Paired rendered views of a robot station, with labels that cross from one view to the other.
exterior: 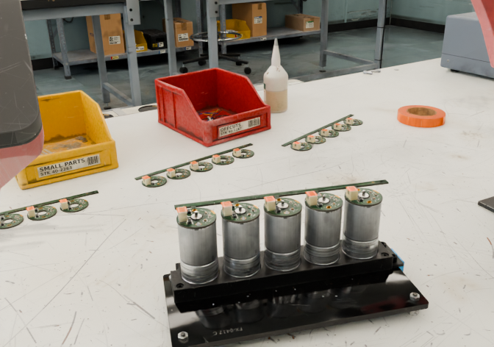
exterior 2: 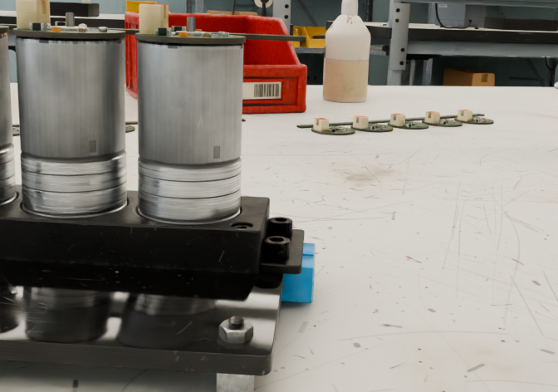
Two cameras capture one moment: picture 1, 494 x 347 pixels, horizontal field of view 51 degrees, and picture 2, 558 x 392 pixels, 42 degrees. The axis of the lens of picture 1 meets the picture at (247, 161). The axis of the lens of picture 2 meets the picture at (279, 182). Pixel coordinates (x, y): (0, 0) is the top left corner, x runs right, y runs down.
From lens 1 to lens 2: 0.25 m
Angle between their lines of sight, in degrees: 17
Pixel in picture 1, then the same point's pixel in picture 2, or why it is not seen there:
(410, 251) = (389, 276)
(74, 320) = not seen: outside the picture
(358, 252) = (155, 200)
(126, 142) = not seen: hidden behind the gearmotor
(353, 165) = (409, 158)
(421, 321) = not seen: outside the picture
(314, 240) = (23, 134)
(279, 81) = (349, 41)
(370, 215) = (182, 77)
